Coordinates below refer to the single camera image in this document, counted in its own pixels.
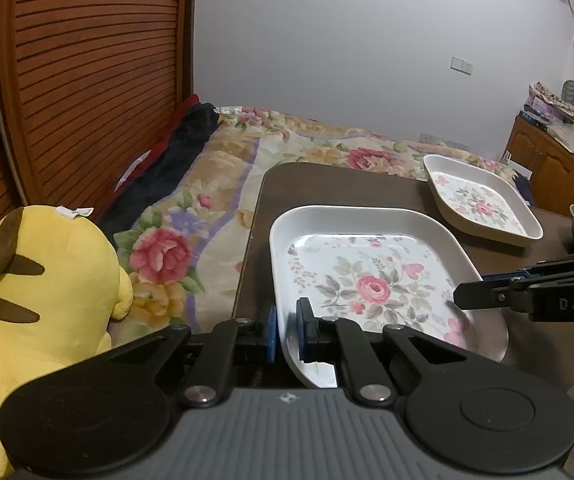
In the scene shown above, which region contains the wall socket strip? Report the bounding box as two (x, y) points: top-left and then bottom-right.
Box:
(419, 132), (470, 150)

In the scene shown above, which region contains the wooden cabinet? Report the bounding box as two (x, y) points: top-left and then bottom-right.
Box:
(504, 115), (574, 221)

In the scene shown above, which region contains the yellow plush toy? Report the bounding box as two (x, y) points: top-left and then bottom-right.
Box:
(0, 204), (134, 480)

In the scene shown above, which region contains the wooden louvered wardrobe door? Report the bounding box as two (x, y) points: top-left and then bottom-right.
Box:
(0, 0), (199, 241)

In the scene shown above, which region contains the stack of papers and books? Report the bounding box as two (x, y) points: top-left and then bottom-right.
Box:
(521, 80), (574, 133)

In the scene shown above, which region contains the large white floral plate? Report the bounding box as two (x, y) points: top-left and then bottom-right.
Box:
(269, 204), (510, 389)

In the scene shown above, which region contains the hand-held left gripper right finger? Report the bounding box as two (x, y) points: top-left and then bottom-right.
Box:
(296, 297), (482, 404)

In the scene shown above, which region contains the small white floral plate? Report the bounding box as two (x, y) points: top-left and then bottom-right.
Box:
(422, 153), (544, 248)

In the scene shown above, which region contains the beige floral blanket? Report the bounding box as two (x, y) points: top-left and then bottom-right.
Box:
(100, 106), (574, 480)

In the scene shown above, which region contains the navy blue cloth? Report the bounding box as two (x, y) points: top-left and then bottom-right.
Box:
(513, 172), (534, 209)

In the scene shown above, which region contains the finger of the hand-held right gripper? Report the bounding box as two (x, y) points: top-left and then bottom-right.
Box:
(454, 280), (514, 312)
(482, 247), (574, 282)

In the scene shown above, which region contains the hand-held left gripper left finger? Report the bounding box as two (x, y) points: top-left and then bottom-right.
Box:
(92, 304), (278, 409)

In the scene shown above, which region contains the dark red and navy clothing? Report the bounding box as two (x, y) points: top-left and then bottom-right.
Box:
(98, 102), (221, 228)

